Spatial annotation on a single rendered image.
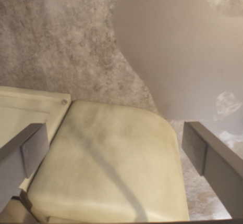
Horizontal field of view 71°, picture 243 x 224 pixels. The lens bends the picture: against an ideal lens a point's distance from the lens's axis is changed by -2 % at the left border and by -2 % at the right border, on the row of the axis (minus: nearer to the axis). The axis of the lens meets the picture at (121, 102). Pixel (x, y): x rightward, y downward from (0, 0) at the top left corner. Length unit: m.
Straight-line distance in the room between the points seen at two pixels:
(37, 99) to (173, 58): 0.83
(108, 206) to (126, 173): 0.15
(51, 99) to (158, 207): 0.82
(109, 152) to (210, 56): 0.67
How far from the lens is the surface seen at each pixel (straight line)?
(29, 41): 1.06
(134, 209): 0.77
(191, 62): 0.96
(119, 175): 0.81
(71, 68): 1.03
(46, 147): 0.17
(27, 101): 1.22
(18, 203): 0.88
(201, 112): 1.17
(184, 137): 0.16
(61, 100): 1.12
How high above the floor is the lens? 0.83
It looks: 50 degrees down
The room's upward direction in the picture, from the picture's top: 170 degrees counter-clockwise
